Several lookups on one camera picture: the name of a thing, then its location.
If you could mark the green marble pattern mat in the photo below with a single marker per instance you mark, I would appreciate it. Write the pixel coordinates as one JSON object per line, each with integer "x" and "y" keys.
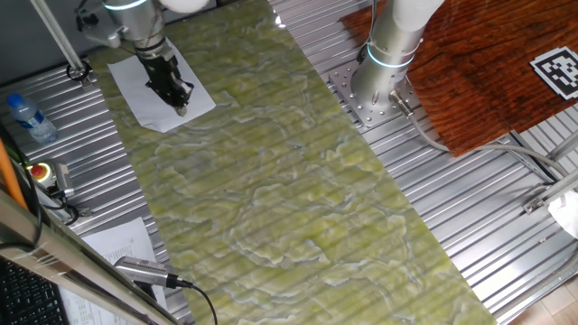
{"x": 271, "y": 203}

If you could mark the white paper sheet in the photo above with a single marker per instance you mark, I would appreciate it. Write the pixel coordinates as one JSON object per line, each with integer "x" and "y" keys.
{"x": 135, "y": 99}

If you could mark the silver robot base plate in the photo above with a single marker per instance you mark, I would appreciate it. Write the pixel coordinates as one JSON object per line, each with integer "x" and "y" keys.
{"x": 350, "y": 90}

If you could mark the white crumpled cloth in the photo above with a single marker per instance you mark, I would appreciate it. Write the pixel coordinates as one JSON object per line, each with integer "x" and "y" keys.
{"x": 566, "y": 214}

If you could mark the brown wooden board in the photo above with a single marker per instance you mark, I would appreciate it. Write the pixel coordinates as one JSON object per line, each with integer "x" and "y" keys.
{"x": 474, "y": 90}

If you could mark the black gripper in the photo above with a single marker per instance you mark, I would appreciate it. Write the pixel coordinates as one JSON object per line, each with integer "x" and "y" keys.
{"x": 160, "y": 70}

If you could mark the clear plastic water bottle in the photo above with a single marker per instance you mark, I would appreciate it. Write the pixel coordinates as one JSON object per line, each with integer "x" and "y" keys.
{"x": 31, "y": 119}

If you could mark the aluminium frame pole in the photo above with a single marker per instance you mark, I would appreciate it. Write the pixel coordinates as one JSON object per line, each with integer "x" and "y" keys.
{"x": 54, "y": 31}

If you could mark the black white fiducial marker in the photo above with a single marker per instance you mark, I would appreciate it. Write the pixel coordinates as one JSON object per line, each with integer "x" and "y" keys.
{"x": 560, "y": 72}

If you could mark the silver ribbed bar camera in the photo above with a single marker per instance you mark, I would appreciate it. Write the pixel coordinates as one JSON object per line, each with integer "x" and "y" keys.
{"x": 142, "y": 271}

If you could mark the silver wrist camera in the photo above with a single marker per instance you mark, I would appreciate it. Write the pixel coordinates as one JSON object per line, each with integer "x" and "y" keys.
{"x": 101, "y": 36}

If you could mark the red yellow emergency stop button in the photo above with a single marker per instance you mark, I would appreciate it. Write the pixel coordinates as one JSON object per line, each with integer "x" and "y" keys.
{"x": 40, "y": 171}

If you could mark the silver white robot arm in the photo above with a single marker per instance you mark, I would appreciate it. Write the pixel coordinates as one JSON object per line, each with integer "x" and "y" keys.
{"x": 388, "y": 45}

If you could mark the printed white paper document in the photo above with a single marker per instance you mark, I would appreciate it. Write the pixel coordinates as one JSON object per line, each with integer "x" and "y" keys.
{"x": 122, "y": 244}

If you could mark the aluminium frame bar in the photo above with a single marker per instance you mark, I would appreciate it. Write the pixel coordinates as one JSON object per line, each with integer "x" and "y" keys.
{"x": 54, "y": 257}

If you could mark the orange tube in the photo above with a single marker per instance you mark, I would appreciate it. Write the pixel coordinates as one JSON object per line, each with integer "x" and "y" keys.
{"x": 9, "y": 176}

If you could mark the black computer keyboard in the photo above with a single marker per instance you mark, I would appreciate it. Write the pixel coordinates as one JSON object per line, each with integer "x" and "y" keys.
{"x": 27, "y": 298}

